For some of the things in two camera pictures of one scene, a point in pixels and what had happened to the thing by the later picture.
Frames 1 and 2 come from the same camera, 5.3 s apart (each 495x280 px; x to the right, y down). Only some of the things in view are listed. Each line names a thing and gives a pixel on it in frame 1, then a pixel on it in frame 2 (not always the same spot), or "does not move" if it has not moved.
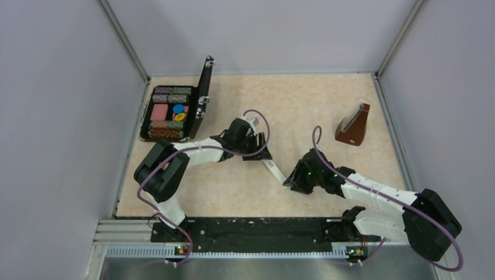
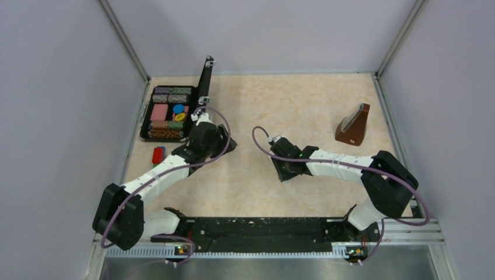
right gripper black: (296, 180) → (283, 175)
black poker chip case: (174, 113) does not move
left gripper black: (261, 141) → (223, 142)
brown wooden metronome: (351, 129) does not move
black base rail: (257, 234) does not move
